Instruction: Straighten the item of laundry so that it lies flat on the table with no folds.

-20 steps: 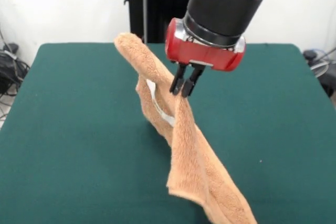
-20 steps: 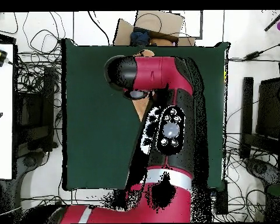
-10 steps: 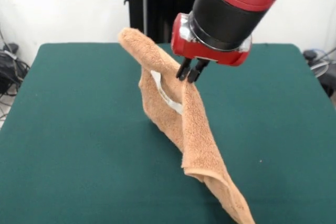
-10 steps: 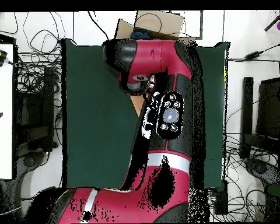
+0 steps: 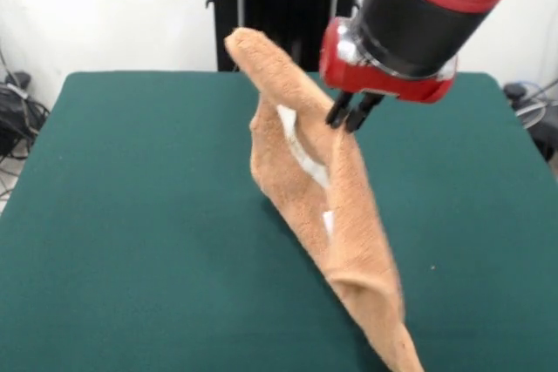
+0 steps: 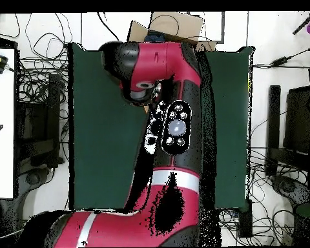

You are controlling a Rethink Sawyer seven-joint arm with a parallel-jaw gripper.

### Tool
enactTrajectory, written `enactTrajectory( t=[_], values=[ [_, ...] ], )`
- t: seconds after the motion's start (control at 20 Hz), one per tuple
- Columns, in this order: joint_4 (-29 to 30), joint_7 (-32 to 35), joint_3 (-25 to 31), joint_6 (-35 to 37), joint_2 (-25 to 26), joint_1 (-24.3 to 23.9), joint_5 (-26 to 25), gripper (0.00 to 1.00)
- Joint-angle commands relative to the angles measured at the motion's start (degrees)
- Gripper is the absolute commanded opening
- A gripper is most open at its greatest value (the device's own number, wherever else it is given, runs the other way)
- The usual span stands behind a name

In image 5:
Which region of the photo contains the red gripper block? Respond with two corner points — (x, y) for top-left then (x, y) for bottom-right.
(319, 17), (462, 134)

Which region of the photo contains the tan terry towel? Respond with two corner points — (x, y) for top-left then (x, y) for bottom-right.
(224, 27), (426, 372)

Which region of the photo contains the dark green table cloth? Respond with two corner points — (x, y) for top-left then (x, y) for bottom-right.
(0, 70), (558, 372)

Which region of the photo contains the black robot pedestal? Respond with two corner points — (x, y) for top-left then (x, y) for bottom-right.
(204, 0), (376, 72)

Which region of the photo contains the black cable tangle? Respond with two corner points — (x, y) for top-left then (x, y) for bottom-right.
(0, 82), (51, 162)

